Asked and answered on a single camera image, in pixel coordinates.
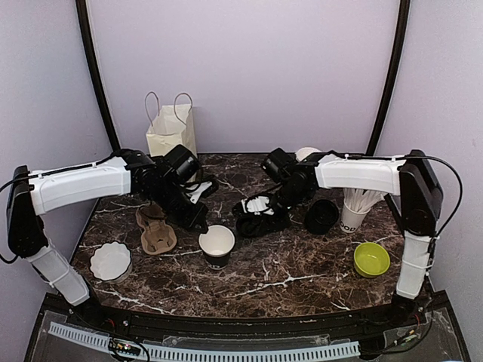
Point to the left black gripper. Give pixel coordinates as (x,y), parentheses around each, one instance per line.
(198,213)

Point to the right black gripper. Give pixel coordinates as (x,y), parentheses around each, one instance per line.
(275,223)

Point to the black paper coffee cup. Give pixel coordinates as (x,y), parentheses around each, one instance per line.
(217,245)

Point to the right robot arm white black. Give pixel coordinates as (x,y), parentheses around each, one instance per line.
(409,177)

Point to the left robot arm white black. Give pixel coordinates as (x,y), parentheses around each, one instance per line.
(35,193)

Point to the brown cardboard cup carrier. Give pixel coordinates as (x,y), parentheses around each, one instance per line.
(157,236)

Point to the stack of black lids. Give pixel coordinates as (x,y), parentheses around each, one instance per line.
(321,217)

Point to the stack of paper cups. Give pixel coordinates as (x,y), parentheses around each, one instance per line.
(307,152)

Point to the white scalloped bowl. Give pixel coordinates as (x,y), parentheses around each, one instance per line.
(111,263)

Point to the white cup holding straws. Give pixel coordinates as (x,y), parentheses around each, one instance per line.
(350,220)

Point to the bundle of wrapped straws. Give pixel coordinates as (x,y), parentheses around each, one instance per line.
(361,200)

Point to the green bowl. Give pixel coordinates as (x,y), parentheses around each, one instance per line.
(371,260)

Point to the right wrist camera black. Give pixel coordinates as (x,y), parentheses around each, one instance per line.
(278,164)

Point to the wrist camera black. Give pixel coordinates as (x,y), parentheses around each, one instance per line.
(278,164)
(184,163)

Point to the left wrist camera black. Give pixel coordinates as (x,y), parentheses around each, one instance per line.
(184,163)

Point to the cream paper bag with handles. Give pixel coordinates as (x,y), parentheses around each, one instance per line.
(172,125)

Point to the white cable duct strip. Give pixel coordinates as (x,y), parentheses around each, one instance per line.
(148,352)

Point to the left black frame post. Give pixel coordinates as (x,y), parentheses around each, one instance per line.
(93,68)

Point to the black frame post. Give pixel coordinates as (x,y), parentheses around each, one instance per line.
(93,68)
(391,75)

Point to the right black frame post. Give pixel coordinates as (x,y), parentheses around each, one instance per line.
(391,75)

